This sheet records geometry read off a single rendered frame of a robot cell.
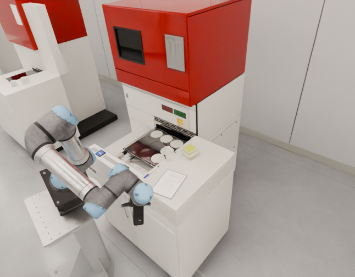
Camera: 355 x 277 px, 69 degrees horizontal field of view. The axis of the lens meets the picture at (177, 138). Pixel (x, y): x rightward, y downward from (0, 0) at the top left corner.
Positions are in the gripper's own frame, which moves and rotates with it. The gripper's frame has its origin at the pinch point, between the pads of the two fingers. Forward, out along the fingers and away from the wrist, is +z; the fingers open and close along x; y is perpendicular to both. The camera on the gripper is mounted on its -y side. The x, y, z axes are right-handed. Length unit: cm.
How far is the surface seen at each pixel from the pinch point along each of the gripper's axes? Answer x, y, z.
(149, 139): -19, 56, 59
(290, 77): -176, 131, 66
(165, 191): -19.5, 8.8, 15.6
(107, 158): 14, 38, 48
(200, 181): -40.9, 13.5, 13.5
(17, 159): 128, 89, 238
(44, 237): 48, -11, 39
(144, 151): -13, 44, 52
